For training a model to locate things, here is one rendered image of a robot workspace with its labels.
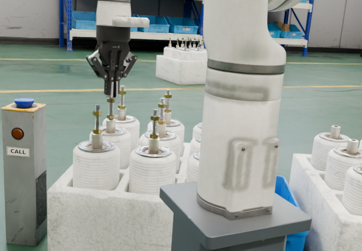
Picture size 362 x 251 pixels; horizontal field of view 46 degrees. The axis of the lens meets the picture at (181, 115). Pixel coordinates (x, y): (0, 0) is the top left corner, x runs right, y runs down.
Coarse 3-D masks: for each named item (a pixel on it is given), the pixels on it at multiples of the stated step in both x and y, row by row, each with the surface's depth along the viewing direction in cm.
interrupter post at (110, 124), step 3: (108, 120) 97; (111, 120) 97; (114, 120) 98; (108, 123) 97; (111, 123) 97; (114, 123) 98; (108, 126) 98; (111, 126) 98; (114, 126) 98; (108, 129) 98; (111, 129) 98; (114, 129) 98; (108, 132) 98; (111, 132) 98; (114, 132) 99
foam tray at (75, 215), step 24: (72, 168) 94; (48, 192) 82; (72, 192) 82; (96, 192) 83; (120, 192) 83; (48, 216) 84; (72, 216) 83; (96, 216) 83; (120, 216) 82; (144, 216) 82; (168, 216) 81; (48, 240) 85; (72, 240) 84; (96, 240) 84; (120, 240) 83; (144, 240) 83; (168, 240) 83
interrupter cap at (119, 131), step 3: (102, 126) 102; (105, 126) 102; (102, 129) 100; (105, 129) 100; (117, 129) 100; (120, 129) 100; (123, 129) 100; (102, 132) 97; (105, 132) 98; (117, 132) 99; (120, 132) 98; (123, 132) 98; (126, 132) 98; (102, 135) 96; (105, 135) 95; (108, 135) 95; (111, 135) 95; (114, 135) 96; (117, 135) 96; (120, 135) 96
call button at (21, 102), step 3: (15, 99) 90; (18, 99) 90; (21, 99) 90; (24, 99) 90; (27, 99) 91; (30, 99) 91; (33, 99) 92; (15, 102) 90; (18, 102) 89; (21, 102) 89; (24, 102) 89; (27, 102) 90; (30, 102) 90; (33, 102) 91; (18, 105) 90; (21, 105) 90; (24, 105) 90; (27, 105) 90; (30, 105) 91
